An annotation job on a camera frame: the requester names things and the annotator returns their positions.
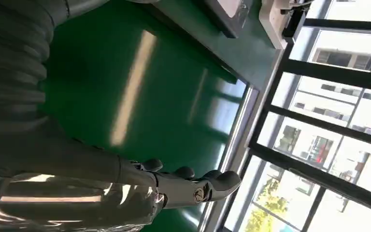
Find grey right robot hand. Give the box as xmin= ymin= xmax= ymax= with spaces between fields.
xmin=0 ymin=116 xmax=243 ymax=209

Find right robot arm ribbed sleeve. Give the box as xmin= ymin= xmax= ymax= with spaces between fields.
xmin=0 ymin=0 xmax=111 ymax=139

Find black window frame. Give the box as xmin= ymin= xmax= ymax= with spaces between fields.
xmin=217 ymin=17 xmax=371 ymax=232

